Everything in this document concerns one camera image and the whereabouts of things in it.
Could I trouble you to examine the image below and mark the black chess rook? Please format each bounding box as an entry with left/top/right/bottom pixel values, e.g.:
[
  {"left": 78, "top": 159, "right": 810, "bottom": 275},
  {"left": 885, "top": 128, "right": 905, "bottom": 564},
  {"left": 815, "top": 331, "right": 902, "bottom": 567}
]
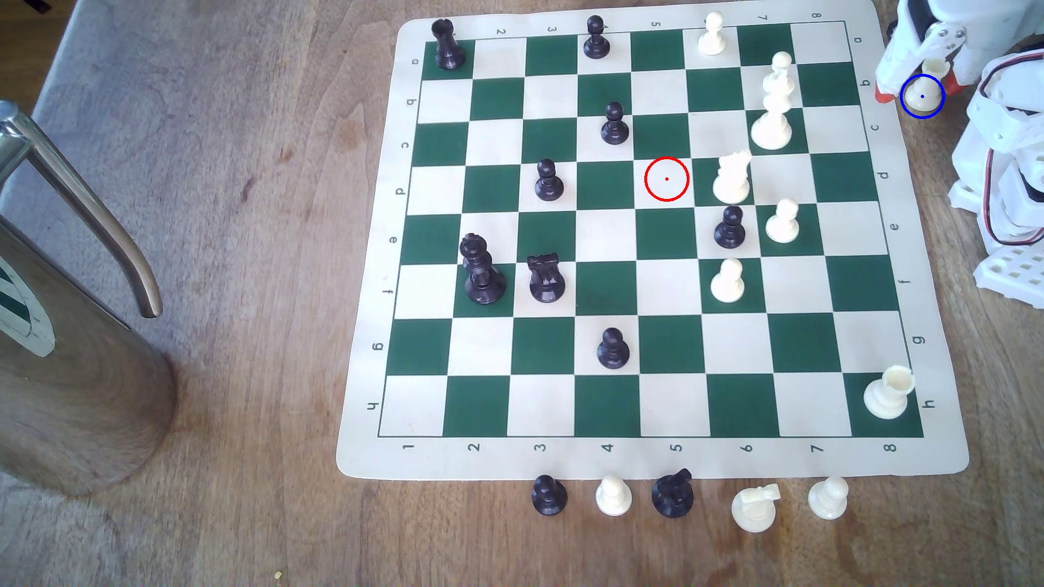
[
  {"left": 526, "top": 252, "right": 567, "bottom": 304},
  {"left": 430, "top": 18, "right": 468, "bottom": 71}
]

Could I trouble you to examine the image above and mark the white chess knight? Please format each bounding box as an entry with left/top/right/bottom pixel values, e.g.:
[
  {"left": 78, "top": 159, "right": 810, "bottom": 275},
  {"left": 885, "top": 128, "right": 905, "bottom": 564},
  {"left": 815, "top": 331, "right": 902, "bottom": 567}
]
[
  {"left": 731, "top": 483, "right": 782, "bottom": 535},
  {"left": 712, "top": 149, "right": 753, "bottom": 205}
]

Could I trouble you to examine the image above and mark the white chess king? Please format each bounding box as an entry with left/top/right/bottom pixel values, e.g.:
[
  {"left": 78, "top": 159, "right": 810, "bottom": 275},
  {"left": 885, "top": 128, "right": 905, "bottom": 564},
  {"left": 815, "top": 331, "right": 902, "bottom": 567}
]
[{"left": 749, "top": 69, "right": 794, "bottom": 152}]

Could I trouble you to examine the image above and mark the red and black servo cable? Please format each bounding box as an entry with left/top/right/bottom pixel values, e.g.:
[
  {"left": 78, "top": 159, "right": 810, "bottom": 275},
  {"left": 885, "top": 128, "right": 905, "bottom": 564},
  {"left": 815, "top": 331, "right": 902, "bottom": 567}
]
[
  {"left": 981, "top": 51, "right": 1044, "bottom": 103},
  {"left": 981, "top": 147, "right": 1044, "bottom": 247}
]

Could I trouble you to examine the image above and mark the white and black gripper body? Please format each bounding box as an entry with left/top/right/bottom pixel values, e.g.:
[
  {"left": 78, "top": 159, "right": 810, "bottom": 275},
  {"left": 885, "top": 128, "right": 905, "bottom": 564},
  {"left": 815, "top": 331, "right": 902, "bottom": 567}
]
[{"left": 930, "top": 0, "right": 1044, "bottom": 83}]

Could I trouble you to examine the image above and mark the black chess knight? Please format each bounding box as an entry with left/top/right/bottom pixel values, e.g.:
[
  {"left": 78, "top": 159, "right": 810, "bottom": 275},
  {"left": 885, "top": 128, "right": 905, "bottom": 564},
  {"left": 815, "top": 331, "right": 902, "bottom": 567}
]
[{"left": 651, "top": 468, "right": 696, "bottom": 520}]

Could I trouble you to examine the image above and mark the white chess rook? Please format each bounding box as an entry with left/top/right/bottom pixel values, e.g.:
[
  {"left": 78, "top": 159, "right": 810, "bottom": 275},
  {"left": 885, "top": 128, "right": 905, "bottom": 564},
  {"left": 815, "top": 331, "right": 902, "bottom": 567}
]
[{"left": 863, "top": 364, "right": 916, "bottom": 421}]

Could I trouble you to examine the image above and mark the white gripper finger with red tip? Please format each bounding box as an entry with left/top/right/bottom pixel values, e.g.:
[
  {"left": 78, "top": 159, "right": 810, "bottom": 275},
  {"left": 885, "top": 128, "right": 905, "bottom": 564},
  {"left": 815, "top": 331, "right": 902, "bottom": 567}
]
[
  {"left": 923, "top": 23, "right": 970, "bottom": 92},
  {"left": 874, "top": 23, "right": 931, "bottom": 104}
]

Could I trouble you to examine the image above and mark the green and white chess mat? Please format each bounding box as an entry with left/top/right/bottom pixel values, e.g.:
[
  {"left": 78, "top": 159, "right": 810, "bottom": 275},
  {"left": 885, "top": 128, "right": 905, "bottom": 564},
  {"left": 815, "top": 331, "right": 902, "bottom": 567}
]
[{"left": 336, "top": 0, "right": 972, "bottom": 482}]

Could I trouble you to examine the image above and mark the white lattice robot base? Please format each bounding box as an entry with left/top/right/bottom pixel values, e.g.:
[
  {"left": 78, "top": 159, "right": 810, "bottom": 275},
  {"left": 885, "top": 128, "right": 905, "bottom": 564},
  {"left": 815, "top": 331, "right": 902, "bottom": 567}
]
[{"left": 974, "top": 243, "right": 1044, "bottom": 311}]

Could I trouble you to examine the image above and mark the stainless steel jug with handle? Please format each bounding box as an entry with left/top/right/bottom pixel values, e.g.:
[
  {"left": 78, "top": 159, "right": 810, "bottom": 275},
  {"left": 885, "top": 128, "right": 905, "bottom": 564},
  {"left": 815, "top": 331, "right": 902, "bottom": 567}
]
[{"left": 0, "top": 99, "right": 179, "bottom": 498}]

